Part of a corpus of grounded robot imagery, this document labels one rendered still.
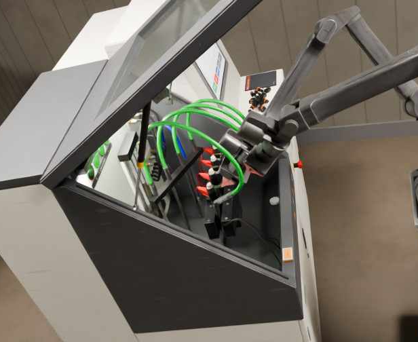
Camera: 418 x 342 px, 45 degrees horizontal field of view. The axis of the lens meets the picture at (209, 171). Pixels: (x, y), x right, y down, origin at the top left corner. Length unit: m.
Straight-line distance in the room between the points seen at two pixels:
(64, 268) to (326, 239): 1.77
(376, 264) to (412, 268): 0.18
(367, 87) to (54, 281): 1.10
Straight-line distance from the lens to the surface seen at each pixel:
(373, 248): 2.94
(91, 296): 1.71
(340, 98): 1.20
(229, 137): 1.58
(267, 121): 1.24
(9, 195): 1.48
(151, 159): 2.01
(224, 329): 1.75
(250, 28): 3.40
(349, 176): 3.42
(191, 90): 1.95
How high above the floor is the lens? 2.15
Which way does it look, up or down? 35 degrees down
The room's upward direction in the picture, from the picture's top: 18 degrees counter-clockwise
